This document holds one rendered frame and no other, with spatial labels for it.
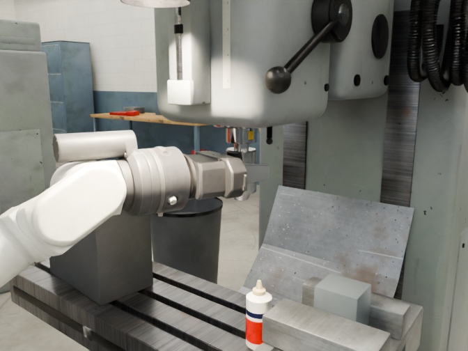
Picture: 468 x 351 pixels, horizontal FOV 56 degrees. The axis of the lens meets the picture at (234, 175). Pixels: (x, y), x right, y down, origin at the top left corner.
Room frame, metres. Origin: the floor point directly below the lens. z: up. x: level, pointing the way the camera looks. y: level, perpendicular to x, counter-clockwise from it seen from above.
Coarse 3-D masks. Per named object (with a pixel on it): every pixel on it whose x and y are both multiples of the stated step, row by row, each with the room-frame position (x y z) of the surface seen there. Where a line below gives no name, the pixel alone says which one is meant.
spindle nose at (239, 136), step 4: (228, 128) 0.64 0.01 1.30; (252, 128) 0.63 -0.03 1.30; (256, 128) 0.64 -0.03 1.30; (228, 132) 0.64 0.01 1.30; (232, 132) 0.63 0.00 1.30; (236, 132) 0.63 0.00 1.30; (240, 132) 0.63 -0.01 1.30; (244, 132) 0.63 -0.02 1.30; (248, 132) 0.63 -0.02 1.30; (256, 132) 0.64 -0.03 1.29; (228, 136) 0.64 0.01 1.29; (232, 136) 0.63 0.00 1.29; (236, 136) 0.63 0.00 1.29; (240, 136) 0.63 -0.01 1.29; (244, 136) 0.63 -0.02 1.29; (248, 136) 0.63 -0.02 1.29; (256, 136) 0.64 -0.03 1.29; (228, 140) 0.64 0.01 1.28; (232, 140) 0.63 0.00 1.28; (236, 140) 0.63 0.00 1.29; (240, 140) 0.63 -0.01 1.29; (244, 140) 0.63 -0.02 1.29; (248, 140) 0.63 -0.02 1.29; (252, 140) 0.63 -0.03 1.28; (256, 140) 0.64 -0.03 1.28
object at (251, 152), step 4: (228, 148) 0.65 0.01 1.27; (232, 148) 0.65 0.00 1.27; (252, 148) 0.65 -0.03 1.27; (228, 152) 0.64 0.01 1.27; (232, 152) 0.63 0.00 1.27; (236, 152) 0.63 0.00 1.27; (240, 152) 0.63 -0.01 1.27; (244, 152) 0.63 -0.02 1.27; (248, 152) 0.63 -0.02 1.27; (252, 152) 0.63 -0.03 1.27; (256, 152) 0.64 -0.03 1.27; (232, 156) 0.63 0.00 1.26; (236, 156) 0.63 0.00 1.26; (240, 156) 0.63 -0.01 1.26; (244, 156) 0.63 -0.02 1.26; (248, 156) 0.63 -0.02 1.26; (252, 156) 0.63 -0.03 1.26
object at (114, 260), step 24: (120, 216) 0.78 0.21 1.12; (144, 216) 0.81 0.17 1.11; (96, 240) 0.74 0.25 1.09; (120, 240) 0.77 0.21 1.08; (144, 240) 0.81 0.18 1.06; (72, 264) 0.81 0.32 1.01; (96, 264) 0.74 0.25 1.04; (120, 264) 0.77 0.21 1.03; (144, 264) 0.81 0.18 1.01; (96, 288) 0.75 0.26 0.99; (120, 288) 0.77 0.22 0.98
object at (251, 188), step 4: (256, 156) 0.64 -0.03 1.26; (244, 160) 0.63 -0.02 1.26; (248, 160) 0.63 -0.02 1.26; (252, 160) 0.63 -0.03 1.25; (256, 160) 0.64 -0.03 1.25; (248, 184) 0.63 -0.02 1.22; (252, 184) 0.63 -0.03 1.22; (248, 188) 0.63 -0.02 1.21; (252, 188) 0.63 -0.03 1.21; (244, 192) 0.63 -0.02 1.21; (248, 192) 0.63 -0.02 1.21; (252, 192) 0.63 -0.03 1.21
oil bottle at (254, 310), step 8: (256, 288) 0.62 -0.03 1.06; (264, 288) 0.62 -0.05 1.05; (248, 296) 0.62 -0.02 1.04; (256, 296) 0.61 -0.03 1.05; (264, 296) 0.61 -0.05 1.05; (248, 304) 0.61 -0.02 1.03; (256, 304) 0.60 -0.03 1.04; (264, 304) 0.60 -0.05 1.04; (248, 312) 0.61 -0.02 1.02; (256, 312) 0.60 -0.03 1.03; (264, 312) 0.60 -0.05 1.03; (248, 320) 0.61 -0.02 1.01; (256, 320) 0.60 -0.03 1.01; (248, 328) 0.61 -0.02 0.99; (256, 328) 0.60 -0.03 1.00; (248, 336) 0.61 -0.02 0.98; (256, 336) 0.60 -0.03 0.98; (248, 344) 0.61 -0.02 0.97; (256, 344) 0.60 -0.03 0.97
